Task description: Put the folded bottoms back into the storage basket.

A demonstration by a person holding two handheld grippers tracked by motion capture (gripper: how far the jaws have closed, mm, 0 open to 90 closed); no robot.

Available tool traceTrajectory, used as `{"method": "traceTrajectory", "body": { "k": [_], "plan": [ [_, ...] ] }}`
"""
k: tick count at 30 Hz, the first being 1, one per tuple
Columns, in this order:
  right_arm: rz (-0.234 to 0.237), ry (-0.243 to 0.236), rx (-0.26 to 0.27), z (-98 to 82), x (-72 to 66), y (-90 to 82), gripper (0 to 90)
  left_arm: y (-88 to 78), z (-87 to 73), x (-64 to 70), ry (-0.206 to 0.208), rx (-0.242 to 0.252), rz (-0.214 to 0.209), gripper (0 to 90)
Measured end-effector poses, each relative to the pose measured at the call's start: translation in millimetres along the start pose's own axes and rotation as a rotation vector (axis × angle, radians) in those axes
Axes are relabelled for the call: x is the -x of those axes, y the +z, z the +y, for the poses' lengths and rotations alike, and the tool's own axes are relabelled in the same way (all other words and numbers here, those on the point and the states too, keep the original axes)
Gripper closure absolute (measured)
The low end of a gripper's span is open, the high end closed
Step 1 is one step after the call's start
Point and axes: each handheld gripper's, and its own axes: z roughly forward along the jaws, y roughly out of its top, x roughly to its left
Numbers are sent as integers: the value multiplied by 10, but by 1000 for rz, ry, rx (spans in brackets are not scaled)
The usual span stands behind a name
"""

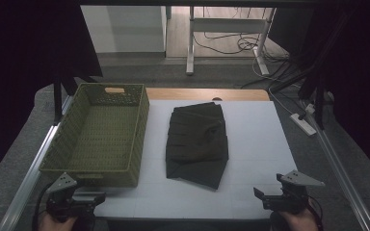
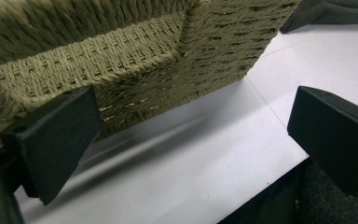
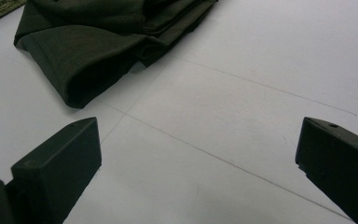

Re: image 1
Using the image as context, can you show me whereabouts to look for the white floor cable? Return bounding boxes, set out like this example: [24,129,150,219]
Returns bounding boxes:
[251,47,303,116]

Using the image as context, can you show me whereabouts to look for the black curtain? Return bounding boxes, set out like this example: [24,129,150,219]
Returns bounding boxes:
[269,6,370,186]
[0,0,104,189]

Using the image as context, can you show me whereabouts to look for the aluminium frame rail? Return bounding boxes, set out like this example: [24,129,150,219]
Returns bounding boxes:
[0,94,75,231]
[302,102,370,231]

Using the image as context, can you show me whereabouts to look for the person's left hand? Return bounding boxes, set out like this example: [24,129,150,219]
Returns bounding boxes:
[38,211,80,231]

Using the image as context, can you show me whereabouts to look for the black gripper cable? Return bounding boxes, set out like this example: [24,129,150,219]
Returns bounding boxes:
[32,182,54,231]
[306,195,325,231]

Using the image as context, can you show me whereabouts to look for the white desk frame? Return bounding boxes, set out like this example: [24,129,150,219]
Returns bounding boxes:
[186,6,278,76]

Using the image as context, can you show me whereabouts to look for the green woven basket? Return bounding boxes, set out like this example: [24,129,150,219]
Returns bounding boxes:
[38,82,150,189]

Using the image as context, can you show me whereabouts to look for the dark pants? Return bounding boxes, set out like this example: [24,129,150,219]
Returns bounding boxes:
[165,101,230,191]

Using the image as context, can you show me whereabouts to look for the person's right hand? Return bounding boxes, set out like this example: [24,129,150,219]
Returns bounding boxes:
[277,206,321,231]

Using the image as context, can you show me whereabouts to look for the white power strip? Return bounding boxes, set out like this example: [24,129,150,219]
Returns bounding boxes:
[289,113,317,137]

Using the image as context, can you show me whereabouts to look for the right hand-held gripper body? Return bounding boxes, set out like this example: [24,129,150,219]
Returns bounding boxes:
[263,169,326,216]

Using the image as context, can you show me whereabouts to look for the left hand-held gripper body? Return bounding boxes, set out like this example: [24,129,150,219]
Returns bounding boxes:
[45,171,90,224]

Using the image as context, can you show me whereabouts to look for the wooden table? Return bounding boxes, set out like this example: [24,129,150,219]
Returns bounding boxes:
[145,88,271,102]

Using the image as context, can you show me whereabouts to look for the white cabinet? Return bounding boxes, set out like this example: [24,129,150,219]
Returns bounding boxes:
[80,5,172,54]

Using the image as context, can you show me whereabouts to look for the black floor cable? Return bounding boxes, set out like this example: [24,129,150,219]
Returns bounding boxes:
[192,32,290,64]

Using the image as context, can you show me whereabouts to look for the black metal stand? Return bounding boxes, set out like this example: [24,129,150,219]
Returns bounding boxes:
[52,75,78,126]
[298,73,327,131]

